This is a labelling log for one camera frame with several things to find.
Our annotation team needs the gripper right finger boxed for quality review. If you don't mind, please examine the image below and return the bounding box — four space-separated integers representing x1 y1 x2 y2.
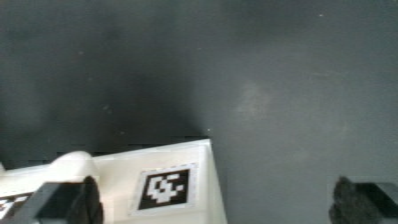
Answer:
329 176 398 224

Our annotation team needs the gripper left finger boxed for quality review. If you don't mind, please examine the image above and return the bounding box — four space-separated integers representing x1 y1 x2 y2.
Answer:
9 176 105 224

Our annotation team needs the white drawer box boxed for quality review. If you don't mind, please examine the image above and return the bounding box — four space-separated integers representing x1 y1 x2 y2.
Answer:
0 139 228 224

